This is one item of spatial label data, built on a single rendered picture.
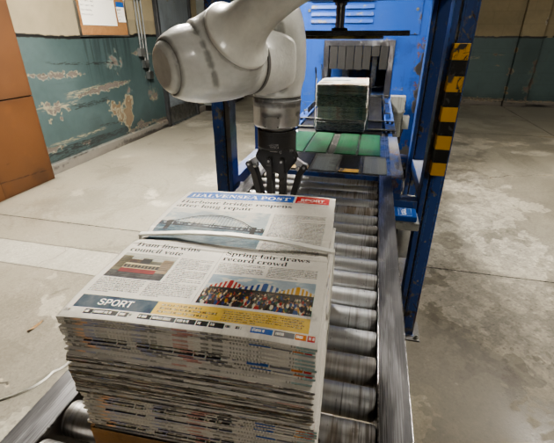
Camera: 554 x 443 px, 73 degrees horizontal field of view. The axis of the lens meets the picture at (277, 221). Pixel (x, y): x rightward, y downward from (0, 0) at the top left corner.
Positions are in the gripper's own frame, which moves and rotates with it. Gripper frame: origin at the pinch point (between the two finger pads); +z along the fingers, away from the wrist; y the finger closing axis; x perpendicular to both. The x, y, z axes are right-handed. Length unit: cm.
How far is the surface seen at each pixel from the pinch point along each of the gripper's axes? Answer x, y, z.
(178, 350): -45.0, 0.2, -6.4
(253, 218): -18.9, 0.7, -9.6
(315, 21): 309, -40, -48
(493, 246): 182, 109, 94
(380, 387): -27.0, 23.3, 13.5
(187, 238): -27.4, -6.8, -9.4
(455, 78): 73, 44, -23
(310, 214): -15.7, 9.5, -9.9
